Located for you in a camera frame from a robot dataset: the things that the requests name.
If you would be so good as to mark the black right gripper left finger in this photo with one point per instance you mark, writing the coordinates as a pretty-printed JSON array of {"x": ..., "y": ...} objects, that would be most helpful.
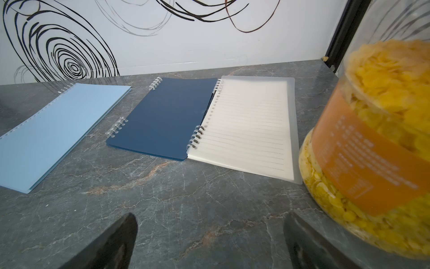
[{"x": 113, "y": 249}]

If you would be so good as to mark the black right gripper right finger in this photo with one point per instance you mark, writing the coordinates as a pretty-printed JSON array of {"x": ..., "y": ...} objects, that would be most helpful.
[{"x": 308, "y": 249}]

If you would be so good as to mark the light blue spiral notebook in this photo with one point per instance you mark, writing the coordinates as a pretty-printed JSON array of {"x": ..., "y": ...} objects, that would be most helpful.
[{"x": 31, "y": 150}]

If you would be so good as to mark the cornflakes jar with red lid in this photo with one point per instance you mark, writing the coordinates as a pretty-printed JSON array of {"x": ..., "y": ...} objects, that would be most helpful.
[{"x": 367, "y": 161}]

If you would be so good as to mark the dark blue spiral notebook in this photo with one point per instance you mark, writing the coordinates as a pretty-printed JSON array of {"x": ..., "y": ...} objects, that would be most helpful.
[{"x": 243, "y": 123}]

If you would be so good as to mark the black corner frame post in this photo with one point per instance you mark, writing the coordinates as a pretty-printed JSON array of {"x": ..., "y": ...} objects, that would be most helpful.
[{"x": 349, "y": 22}]

